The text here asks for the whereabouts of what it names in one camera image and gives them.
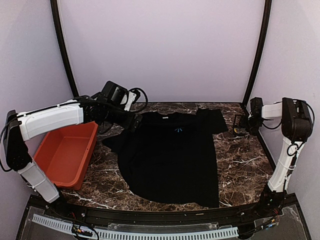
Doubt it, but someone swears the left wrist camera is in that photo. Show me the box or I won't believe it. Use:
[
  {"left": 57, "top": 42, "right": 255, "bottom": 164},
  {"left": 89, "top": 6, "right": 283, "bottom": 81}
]
[{"left": 120, "top": 89, "right": 141, "bottom": 112}]

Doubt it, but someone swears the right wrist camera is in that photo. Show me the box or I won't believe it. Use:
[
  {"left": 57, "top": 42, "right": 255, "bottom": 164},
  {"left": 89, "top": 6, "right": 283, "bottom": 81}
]
[{"left": 250, "top": 97, "right": 263, "bottom": 118}]

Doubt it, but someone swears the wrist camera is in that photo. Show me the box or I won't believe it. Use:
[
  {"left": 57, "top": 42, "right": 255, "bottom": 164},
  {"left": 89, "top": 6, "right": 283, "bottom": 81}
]
[
  {"left": 250, "top": 97, "right": 263, "bottom": 118},
  {"left": 120, "top": 89, "right": 141, "bottom": 112}
]

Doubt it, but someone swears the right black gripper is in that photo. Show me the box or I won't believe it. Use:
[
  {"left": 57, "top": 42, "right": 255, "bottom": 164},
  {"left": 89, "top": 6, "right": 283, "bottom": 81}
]
[{"left": 238, "top": 114, "right": 263, "bottom": 136}]

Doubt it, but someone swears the black t-shirt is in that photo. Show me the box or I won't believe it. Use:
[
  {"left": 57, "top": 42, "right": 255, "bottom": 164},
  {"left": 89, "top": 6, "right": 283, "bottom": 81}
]
[{"left": 102, "top": 108, "right": 228, "bottom": 208}]

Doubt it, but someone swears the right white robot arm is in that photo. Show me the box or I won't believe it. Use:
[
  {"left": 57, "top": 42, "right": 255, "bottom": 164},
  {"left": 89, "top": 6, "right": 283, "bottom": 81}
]
[{"left": 233, "top": 97, "right": 315, "bottom": 217}]

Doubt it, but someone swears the white slotted cable duct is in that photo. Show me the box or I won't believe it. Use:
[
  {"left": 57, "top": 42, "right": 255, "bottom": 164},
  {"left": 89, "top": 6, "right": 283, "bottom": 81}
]
[{"left": 32, "top": 214, "right": 239, "bottom": 240}]

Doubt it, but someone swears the orange plastic bin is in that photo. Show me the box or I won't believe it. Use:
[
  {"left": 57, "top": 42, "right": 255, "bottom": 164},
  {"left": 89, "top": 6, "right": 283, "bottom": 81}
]
[{"left": 33, "top": 122, "right": 98, "bottom": 191}]

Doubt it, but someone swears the right black frame post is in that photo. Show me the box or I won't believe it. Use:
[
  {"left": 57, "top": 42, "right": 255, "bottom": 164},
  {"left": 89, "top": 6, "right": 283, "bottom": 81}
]
[{"left": 241, "top": 0, "right": 272, "bottom": 109}]

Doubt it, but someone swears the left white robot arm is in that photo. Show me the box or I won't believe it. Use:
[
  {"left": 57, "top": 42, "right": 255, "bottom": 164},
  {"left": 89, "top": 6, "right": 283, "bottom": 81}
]
[{"left": 0, "top": 81, "right": 146, "bottom": 218}]

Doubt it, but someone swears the black front rail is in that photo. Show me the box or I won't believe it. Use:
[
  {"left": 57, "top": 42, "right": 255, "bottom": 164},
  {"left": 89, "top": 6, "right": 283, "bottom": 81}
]
[{"left": 27, "top": 194, "right": 298, "bottom": 228}]

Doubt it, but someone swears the black frame post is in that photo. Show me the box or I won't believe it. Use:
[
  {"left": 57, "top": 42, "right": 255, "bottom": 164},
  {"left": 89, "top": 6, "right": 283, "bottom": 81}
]
[
  {"left": 50, "top": 0, "right": 80, "bottom": 97},
  {"left": 241, "top": 0, "right": 272, "bottom": 109}
]

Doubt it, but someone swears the left black frame post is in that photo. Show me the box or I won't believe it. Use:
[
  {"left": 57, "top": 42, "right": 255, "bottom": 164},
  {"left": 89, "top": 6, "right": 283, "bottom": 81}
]
[{"left": 50, "top": 0, "right": 80, "bottom": 97}]

